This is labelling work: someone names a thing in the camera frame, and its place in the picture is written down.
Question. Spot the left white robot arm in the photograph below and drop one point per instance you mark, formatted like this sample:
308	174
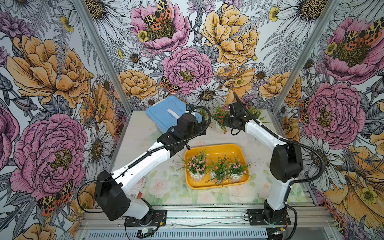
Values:
112	189

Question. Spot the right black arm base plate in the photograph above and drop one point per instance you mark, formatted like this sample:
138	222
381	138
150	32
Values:
266	217

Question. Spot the green grass potted plant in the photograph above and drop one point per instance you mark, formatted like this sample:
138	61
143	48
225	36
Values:
255	112

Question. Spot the pink flower potted plant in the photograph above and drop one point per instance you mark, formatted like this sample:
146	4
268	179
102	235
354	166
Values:
237	169

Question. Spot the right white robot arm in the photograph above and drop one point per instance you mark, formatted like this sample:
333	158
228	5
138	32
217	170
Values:
286	162

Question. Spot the orange flower potted plant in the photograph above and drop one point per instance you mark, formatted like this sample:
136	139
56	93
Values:
219	170

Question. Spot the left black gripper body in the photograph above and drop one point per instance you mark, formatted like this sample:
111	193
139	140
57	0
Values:
196	131

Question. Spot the yellow plastic tray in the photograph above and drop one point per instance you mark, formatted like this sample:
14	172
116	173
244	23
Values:
212	153

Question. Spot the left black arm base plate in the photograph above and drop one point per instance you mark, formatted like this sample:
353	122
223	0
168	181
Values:
154	218

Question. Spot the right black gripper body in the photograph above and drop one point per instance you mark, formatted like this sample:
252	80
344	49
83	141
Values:
229	121

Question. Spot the large pink potted gypsophila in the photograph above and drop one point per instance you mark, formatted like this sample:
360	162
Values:
196	165

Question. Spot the red flower potted plant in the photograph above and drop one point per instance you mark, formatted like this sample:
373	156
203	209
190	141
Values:
217	120

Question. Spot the pink white small carton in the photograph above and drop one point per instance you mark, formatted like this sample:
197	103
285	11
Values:
137	190

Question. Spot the aluminium front rail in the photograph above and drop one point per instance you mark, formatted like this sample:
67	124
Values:
211	216

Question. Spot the blue lidded storage box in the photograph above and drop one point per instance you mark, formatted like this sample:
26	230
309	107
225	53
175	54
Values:
166	112

